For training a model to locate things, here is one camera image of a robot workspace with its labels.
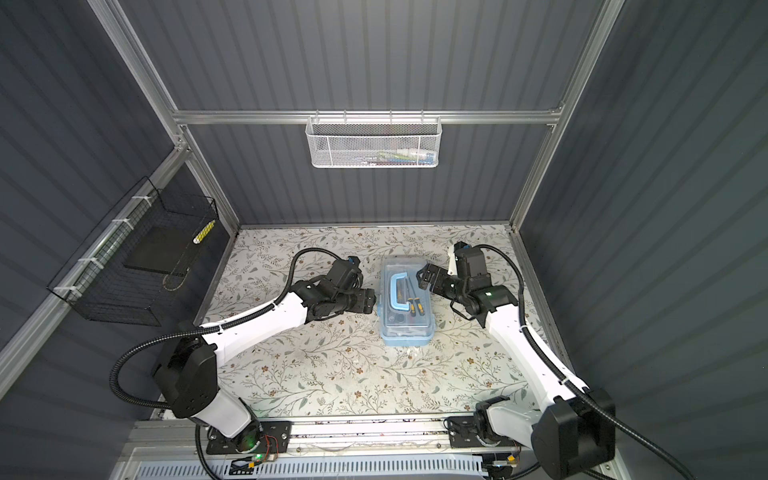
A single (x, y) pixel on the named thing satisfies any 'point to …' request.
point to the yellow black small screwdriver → (421, 309)
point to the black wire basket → (124, 272)
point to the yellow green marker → (200, 236)
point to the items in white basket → (401, 157)
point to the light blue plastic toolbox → (405, 308)
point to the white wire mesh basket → (373, 142)
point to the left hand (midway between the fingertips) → (366, 297)
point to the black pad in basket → (164, 249)
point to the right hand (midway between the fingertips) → (433, 280)
